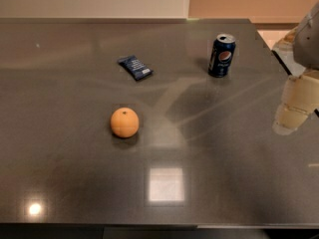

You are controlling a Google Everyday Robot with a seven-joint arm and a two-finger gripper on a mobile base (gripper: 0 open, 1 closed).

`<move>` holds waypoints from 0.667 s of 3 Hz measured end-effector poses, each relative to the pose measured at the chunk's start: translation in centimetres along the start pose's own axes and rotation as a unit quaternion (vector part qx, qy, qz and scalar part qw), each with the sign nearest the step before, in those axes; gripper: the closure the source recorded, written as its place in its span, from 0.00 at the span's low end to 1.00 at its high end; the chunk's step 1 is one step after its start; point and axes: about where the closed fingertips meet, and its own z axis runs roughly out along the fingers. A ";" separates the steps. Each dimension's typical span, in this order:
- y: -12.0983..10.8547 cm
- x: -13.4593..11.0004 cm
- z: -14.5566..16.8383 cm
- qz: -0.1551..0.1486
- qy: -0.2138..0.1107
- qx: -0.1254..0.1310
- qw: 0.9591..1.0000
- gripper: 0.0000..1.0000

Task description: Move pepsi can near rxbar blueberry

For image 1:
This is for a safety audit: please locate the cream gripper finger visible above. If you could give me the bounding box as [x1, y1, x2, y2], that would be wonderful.
[272, 69, 319, 135]

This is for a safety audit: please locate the blue pepsi can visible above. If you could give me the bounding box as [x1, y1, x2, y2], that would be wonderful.
[208, 34, 236, 78]

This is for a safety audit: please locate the orange fruit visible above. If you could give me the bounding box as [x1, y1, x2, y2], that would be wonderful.
[110, 108, 140, 138]

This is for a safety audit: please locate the dark side counter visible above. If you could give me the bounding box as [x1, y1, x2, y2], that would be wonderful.
[274, 29, 310, 77]

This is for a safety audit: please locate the blue rxbar blueberry wrapper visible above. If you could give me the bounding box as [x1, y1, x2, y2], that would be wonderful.
[118, 55, 154, 81]

